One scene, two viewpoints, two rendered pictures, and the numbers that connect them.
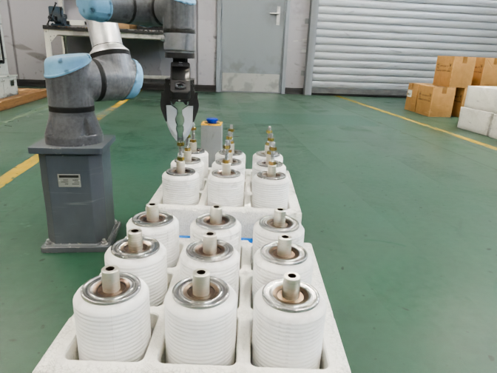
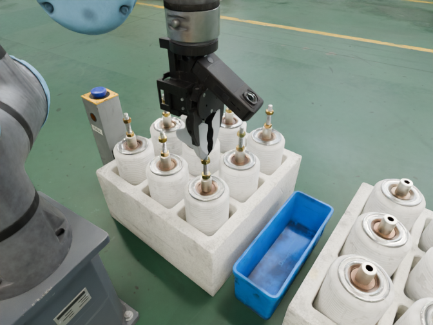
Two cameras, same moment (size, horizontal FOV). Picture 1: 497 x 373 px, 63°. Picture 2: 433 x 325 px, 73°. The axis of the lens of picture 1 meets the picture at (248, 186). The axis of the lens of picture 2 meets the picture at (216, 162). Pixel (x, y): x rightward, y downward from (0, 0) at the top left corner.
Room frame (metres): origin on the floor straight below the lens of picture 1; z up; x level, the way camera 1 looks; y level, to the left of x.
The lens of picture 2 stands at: (0.73, 0.50, 0.68)
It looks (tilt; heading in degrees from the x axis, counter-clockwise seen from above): 40 degrees down; 309
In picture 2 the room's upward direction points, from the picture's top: straight up
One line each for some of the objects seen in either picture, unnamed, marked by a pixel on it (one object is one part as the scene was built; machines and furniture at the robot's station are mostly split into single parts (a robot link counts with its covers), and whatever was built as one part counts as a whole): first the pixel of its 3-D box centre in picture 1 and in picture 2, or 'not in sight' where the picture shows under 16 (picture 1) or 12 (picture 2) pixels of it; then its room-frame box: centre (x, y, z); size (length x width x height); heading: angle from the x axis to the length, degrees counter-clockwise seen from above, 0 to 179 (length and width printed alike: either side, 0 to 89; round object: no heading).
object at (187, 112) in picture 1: (188, 121); (202, 128); (1.04, 0.16, 0.38); 0.06 x 0.03 x 0.09; 6
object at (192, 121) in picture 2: (170, 103); (197, 120); (1.02, 0.20, 0.43); 0.05 x 0.02 x 0.09; 96
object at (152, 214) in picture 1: (152, 212); (365, 273); (0.70, 0.18, 0.26); 0.02 x 0.02 x 0.03
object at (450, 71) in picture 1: (453, 71); not in sight; (4.41, -2.07, 0.45); 0.30 x 0.24 x 0.30; 9
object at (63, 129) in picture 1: (73, 123); (2, 229); (1.12, 0.49, 0.35); 0.15 x 0.15 x 0.10
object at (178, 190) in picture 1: (181, 204); (207, 216); (1.02, 0.18, 0.16); 0.10 x 0.10 x 0.18
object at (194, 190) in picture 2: (180, 172); (206, 187); (1.02, 0.18, 0.25); 0.08 x 0.08 x 0.01
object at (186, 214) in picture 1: (227, 214); (202, 187); (1.14, 0.06, 0.09); 0.39 x 0.39 x 0.18; 0
